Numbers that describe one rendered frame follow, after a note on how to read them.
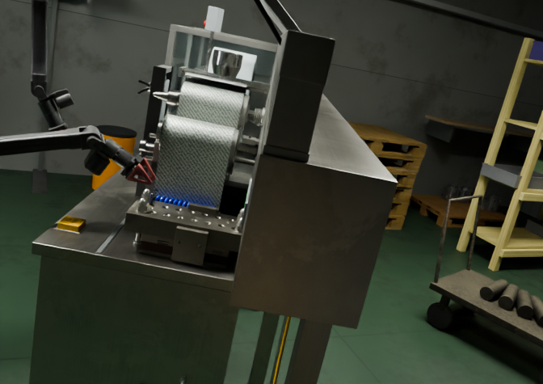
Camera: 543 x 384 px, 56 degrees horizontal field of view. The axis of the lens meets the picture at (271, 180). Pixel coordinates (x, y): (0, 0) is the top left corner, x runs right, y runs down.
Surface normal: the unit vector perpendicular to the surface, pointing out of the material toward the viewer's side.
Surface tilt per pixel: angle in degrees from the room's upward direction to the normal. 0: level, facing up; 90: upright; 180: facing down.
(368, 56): 90
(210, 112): 92
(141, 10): 90
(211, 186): 90
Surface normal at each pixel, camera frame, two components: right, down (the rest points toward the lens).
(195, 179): -0.01, 0.26
